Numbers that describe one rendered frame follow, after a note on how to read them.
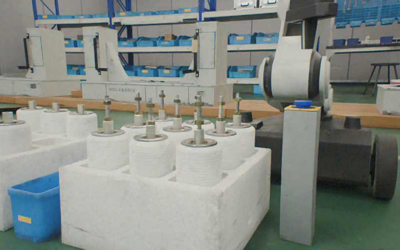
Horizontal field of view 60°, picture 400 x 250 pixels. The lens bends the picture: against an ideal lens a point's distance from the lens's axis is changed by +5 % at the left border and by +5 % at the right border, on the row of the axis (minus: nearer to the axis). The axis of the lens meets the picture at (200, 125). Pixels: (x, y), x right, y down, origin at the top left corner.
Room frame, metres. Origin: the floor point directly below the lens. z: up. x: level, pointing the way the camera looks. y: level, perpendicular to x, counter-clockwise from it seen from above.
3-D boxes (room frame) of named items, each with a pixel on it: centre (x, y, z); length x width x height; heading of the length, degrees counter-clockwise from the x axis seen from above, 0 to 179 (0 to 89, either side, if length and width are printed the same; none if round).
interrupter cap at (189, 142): (0.66, 0.00, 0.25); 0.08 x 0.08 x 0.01
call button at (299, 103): (0.76, -0.24, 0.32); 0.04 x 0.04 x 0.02
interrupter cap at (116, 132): (0.76, 0.21, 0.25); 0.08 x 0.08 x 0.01
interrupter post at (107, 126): (0.76, 0.21, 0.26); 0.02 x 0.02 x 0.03
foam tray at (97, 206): (0.82, 0.06, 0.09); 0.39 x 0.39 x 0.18; 64
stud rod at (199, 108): (0.66, 0.00, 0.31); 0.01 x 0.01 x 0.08
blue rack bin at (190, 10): (6.10, 0.13, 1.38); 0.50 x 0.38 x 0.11; 158
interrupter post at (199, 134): (0.66, 0.00, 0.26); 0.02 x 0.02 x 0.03
